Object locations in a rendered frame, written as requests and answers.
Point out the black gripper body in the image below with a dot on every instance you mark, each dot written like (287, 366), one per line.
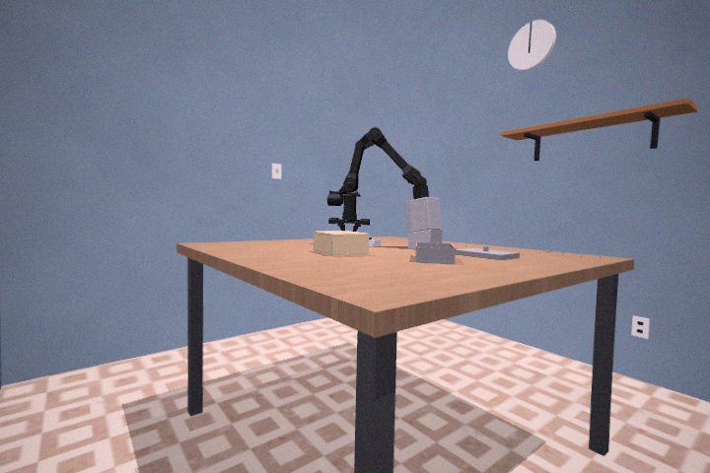
(349, 213)

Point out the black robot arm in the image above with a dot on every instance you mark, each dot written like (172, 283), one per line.
(350, 184)

